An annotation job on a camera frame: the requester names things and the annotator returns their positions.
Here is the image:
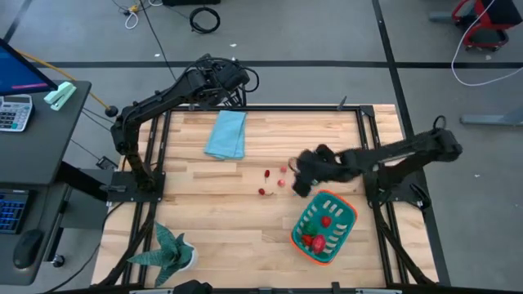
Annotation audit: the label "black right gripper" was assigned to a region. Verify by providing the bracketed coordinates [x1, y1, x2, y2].
[291, 143, 341, 198]

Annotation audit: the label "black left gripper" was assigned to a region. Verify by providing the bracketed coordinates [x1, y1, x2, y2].
[212, 60, 250, 108]

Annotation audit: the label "teal basket with orange rim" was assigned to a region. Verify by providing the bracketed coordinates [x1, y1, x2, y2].
[289, 189, 360, 266]

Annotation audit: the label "large red toy fruit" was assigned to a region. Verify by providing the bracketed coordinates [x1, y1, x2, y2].
[311, 235, 327, 255]

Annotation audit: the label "light blue folded cloth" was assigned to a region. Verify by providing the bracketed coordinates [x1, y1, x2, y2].
[203, 109, 248, 161]

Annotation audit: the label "small black box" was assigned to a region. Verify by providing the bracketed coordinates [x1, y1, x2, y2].
[96, 155, 119, 172]

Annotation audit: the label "green plant in white pot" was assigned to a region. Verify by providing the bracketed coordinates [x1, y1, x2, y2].
[127, 222, 197, 287]

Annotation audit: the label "mint green stapler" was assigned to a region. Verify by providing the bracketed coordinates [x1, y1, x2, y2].
[43, 80, 78, 112]

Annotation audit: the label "grey metal desk foot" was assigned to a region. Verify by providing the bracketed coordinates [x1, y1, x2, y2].
[459, 106, 523, 127]

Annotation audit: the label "black desk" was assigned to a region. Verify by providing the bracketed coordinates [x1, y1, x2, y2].
[0, 79, 93, 287]

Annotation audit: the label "computer monitor with blue screen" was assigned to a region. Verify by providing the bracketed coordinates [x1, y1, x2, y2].
[0, 37, 59, 97]

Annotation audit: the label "grey desk calculator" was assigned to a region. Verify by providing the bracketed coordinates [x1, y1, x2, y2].
[0, 93, 34, 133]

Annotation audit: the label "red and black cart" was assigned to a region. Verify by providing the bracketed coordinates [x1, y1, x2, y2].
[451, 0, 523, 52]

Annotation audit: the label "backlit computer keyboard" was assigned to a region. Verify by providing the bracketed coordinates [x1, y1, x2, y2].
[0, 189, 32, 236]

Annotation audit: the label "black computer mouse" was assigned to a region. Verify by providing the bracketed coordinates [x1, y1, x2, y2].
[11, 228, 45, 270]

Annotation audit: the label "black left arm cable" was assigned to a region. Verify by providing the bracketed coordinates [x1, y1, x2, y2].
[186, 56, 261, 94]

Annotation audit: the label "black metal table frame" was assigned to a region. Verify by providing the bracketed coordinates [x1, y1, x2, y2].
[92, 104, 440, 294]

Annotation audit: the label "coiled black cable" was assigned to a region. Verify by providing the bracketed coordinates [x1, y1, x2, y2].
[189, 7, 221, 34]

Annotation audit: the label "long black floor cable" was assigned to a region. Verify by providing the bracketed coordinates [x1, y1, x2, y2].
[137, 0, 181, 82]

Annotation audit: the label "white cable loop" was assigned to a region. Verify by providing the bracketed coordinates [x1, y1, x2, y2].
[123, 9, 141, 30]

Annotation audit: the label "yellow cable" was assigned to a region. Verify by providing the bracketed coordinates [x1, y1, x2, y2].
[16, 48, 128, 128]

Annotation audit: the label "long white floor cable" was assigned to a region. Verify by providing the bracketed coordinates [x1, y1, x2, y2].
[450, 0, 523, 87]

